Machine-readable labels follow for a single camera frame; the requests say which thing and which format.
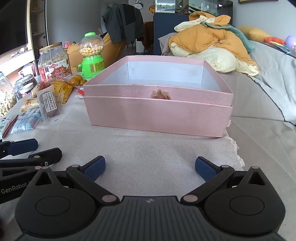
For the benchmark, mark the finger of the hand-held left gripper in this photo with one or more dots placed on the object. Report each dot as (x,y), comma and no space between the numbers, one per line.
(23,146)
(49,156)

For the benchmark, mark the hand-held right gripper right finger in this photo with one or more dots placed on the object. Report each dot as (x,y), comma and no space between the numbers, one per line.
(205,168)

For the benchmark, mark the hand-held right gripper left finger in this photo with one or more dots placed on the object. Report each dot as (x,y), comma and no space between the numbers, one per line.
(94,170)

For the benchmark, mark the dark jerky packet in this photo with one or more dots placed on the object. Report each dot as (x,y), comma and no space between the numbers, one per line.
(47,104)

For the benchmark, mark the pink gift box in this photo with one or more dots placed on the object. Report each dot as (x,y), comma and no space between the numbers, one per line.
(157,113)

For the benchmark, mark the clear packet of braised eggs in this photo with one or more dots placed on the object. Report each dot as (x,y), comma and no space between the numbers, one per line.
(77,80)

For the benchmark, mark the blue white snack packet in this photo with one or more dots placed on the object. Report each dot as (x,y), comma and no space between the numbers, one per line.
(25,121)

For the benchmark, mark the red snack packet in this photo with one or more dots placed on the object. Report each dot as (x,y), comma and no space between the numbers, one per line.
(7,125)

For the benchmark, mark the long pale noodle snack packet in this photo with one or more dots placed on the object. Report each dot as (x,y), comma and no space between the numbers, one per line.
(29,104)

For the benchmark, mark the large glass jar of nuts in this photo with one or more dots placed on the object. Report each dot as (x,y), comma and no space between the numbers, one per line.
(5,97)

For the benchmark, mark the small orange snack packet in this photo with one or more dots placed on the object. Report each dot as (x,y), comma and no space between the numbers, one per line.
(39,88)

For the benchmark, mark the glass jar with dark contents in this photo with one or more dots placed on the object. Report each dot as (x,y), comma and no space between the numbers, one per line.
(25,84)

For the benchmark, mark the yellow snack packet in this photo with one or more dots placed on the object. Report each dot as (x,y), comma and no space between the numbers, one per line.
(63,91)

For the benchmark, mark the small red white candy wrapper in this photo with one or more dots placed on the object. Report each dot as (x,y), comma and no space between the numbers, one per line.
(81,90)

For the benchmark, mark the peanut jar with gold lid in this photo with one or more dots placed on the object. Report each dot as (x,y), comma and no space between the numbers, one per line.
(54,67)

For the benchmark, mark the green gumball machine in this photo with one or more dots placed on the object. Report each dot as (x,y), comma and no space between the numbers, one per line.
(92,63)

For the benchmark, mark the grey sofa cover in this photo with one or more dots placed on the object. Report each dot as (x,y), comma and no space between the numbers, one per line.
(272,76)

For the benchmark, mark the black television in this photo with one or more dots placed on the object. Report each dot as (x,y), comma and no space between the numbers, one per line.
(11,23)

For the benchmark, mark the orange and cream duvet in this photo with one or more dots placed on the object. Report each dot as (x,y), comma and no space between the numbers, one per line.
(198,44)

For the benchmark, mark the yellow pillow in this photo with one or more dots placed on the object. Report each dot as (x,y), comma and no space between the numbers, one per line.
(253,33)

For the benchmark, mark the colourful toy pile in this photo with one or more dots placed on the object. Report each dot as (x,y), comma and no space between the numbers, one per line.
(284,45)

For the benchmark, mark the dark blue cabinet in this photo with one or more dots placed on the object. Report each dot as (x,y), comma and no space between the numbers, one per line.
(166,25)

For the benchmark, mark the dark jacket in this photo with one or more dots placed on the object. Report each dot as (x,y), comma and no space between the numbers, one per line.
(122,20)

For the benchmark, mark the glass display case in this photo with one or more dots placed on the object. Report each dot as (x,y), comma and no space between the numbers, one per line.
(196,5)

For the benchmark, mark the orange hanging ornament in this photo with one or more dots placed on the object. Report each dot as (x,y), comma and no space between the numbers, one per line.
(151,8)

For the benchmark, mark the wooden wall shelf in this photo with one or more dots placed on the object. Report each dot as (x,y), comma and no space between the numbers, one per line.
(38,27)

